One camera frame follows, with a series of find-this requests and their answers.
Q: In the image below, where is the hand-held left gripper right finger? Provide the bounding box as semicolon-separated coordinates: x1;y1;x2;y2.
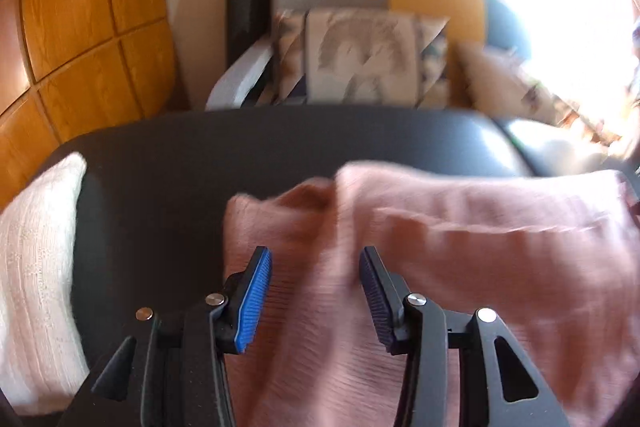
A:
359;246;571;427

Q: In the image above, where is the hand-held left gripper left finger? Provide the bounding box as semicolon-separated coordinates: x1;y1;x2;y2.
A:
60;246;273;427

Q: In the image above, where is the pink knit sweater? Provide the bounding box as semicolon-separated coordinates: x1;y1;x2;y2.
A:
222;161;640;427

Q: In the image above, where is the white knit cloth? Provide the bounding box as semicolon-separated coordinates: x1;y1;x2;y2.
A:
0;152;93;415

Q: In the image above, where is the tiger print cushion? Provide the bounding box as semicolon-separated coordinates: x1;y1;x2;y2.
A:
272;7;451;108

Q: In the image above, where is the deer print cushion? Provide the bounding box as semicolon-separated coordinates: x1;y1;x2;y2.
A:
452;42;621;142

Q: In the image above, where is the wooden panel cabinet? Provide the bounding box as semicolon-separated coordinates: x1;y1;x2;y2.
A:
0;0;188;208

